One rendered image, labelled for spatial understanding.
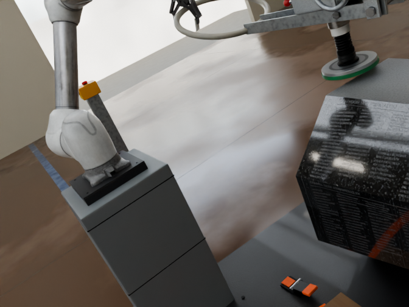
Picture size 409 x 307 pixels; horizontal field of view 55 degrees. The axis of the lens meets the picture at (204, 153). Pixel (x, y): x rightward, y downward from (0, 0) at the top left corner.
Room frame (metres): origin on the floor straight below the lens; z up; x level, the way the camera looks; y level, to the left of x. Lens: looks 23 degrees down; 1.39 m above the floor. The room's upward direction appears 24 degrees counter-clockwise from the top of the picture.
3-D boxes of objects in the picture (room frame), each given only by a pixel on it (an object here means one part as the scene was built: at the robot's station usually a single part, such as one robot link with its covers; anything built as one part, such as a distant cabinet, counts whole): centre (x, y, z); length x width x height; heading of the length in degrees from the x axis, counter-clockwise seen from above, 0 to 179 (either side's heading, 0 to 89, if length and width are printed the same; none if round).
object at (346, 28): (1.48, -0.67, 1.02); 0.07 x 0.07 x 0.04
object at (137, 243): (1.58, 0.41, 0.40); 0.50 x 0.50 x 0.80; 23
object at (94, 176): (1.56, 0.40, 0.87); 0.22 x 0.18 x 0.06; 22
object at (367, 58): (1.48, -0.67, 0.87); 0.21 x 0.21 x 0.01
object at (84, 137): (1.59, 0.42, 1.00); 0.18 x 0.16 x 0.22; 37
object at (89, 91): (2.56, 0.51, 0.54); 0.20 x 0.20 x 1.09; 18
